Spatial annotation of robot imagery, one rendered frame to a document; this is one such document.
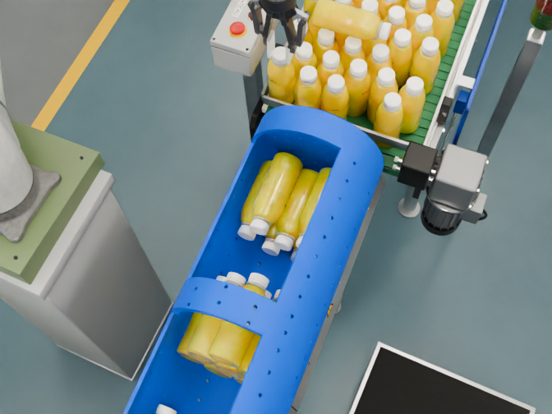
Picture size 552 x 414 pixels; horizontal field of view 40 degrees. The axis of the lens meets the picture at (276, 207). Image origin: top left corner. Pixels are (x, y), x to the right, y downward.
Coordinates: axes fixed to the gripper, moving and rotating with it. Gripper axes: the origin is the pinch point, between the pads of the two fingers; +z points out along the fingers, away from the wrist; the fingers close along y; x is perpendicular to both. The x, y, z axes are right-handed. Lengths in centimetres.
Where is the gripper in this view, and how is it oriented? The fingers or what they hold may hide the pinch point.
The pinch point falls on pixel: (280, 48)
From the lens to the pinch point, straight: 173.0
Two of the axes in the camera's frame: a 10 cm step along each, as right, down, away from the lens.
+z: 0.3, 4.1, 9.1
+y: 9.3, 3.3, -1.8
